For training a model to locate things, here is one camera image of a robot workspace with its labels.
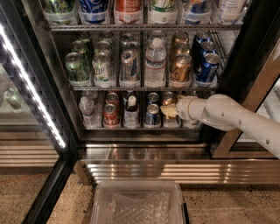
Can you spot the small water bottle bottom shelf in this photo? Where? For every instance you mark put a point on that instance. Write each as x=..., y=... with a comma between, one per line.
x=87, y=108

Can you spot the front silver can bottom shelf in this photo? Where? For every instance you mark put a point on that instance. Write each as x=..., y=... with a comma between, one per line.
x=191, y=124

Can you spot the red can top shelf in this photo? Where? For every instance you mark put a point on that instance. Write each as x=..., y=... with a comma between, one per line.
x=128, y=11

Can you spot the front blue can bottom shelf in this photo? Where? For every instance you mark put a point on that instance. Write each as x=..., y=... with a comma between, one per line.
x=152, y=116

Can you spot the red soda can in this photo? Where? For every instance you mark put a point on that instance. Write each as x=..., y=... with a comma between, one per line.
x=110, y=115
x=112, y=98

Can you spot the upper wire shelf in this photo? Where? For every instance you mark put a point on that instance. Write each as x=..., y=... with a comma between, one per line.
x=139, y=27

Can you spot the middle green can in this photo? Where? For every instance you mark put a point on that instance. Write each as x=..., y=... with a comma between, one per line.
x=80, y=47

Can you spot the front silver energy can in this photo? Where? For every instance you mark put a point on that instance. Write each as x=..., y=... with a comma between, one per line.
x=129, y=66

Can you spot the front green can middle shelf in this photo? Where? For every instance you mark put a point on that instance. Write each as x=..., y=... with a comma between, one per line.
x=76, y=67

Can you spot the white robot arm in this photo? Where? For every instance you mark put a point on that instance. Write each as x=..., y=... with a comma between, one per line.
x=223, y=113

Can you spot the front gold can middle shelf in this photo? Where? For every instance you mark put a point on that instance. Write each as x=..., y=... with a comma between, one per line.
x=181, y=67

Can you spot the blue pepsi can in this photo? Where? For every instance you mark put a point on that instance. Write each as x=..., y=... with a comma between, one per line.
x=202, y=49
x=208, y=67

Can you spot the rear red soda can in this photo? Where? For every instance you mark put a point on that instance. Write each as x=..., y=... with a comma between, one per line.
x=112, y=98

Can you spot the blue can shelf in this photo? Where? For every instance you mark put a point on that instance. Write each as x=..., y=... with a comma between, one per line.
x=152, y=116
x=153, y=98

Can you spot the led light strip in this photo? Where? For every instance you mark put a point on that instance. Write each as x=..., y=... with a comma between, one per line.
x=7, y=45

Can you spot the orange soda can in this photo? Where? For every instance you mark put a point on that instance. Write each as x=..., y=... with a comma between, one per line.
x=169, y=98

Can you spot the dark glass bottle white cap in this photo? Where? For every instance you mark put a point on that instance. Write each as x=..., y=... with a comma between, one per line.
x=131, y=113

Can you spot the front red soda can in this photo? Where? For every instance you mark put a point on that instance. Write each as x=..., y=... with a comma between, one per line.
x=110, y=115

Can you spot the middle gold can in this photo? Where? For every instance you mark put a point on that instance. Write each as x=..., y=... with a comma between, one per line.
x=178, y=49

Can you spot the wire shelf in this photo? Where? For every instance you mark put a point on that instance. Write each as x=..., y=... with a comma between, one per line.
x=145, y=88
x=139, y=27

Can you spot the pepsi can top shelf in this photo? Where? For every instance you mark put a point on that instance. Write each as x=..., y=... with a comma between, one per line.
x=93, y=11

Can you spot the middle blue pepsi can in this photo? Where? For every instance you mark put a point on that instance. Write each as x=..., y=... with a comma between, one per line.
x=202, y=49

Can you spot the glass fridge door left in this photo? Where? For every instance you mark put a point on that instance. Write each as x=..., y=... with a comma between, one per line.
x=28, y=147

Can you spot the front 7up can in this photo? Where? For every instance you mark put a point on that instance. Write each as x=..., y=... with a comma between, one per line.
x=102, y=67

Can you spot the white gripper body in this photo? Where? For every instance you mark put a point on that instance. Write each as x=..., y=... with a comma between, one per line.
x=183, y=108

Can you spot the middle wire shelf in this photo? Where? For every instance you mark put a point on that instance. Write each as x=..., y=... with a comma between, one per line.
x=145, y=88

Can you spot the front blue pepsi can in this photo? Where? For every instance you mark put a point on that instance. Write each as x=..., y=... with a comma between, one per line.
x=208, y=67

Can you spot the rear blue can bottom shelf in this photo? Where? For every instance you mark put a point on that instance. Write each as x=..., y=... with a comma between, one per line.
x=153, y=98

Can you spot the water bottle middle shelf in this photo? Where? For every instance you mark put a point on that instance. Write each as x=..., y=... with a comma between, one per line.
x=155, y=64

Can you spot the clear plastic bin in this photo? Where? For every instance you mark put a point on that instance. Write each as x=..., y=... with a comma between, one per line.
x=139, y=202

